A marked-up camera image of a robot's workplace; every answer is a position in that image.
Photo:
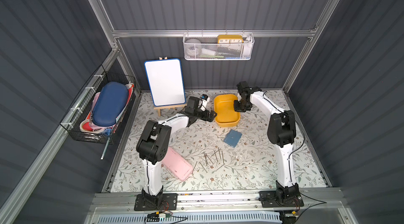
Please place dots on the yellow plastic storage box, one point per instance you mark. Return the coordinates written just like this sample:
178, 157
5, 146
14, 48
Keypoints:
224, 107

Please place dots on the white wire wall basket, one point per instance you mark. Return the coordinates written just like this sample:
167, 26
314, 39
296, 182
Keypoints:
211, 50

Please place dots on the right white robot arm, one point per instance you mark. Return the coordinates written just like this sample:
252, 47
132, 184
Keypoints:
281, 131

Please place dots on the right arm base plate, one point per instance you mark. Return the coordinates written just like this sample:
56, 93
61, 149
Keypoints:
278, 198

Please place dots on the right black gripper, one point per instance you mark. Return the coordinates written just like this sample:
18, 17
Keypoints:
240, 105

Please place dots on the small whiteboard on easel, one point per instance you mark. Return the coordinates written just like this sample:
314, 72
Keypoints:
166, 84

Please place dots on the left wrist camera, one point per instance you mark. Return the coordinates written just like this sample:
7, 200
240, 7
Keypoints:
205, 98

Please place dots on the blue oval case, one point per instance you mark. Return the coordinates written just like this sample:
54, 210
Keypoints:
111, 102

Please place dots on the black wire side basket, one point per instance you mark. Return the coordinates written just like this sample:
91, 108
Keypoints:
80, 126

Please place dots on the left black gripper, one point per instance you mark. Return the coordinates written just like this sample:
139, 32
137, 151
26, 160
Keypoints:
204, 113

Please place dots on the white tape roll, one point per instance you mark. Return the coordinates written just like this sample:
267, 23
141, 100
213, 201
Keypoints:
192, 47

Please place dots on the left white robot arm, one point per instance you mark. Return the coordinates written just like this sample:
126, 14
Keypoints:
154, 140

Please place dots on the yellow clock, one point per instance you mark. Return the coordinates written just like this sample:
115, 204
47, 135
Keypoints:
230, 39

